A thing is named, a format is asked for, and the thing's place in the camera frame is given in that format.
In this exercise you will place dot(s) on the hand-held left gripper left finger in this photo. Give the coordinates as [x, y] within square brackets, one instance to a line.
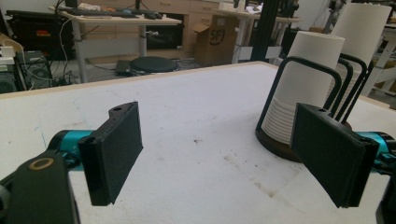
[112, 155]

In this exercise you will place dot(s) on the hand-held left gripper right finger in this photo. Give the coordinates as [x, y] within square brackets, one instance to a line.
[330, 155]

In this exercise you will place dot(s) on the stack of white paper cups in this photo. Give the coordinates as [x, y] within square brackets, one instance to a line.
[361, 34]
[306, 77]

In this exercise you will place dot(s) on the black round disc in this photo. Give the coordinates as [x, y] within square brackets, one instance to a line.
[153, 64]

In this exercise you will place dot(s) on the black computer box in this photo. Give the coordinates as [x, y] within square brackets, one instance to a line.
[32, 70]

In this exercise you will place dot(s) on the wooden desk with white legs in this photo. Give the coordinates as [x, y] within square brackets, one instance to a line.
[124, 20]

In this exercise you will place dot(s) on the black metal stand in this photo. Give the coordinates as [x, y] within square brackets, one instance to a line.
[264, 31]

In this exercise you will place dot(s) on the black equipment case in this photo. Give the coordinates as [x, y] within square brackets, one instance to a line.
[37, 34]

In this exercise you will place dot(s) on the black keyboard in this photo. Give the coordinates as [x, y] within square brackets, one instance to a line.
[93, 12]

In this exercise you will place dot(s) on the white power strip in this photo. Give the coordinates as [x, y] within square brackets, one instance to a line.
[6, 53]

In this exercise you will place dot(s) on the brown cardboard box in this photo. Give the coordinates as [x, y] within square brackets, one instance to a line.
[214, 40]

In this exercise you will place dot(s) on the light wooden cabinet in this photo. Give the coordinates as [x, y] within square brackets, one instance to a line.
[199, 7]

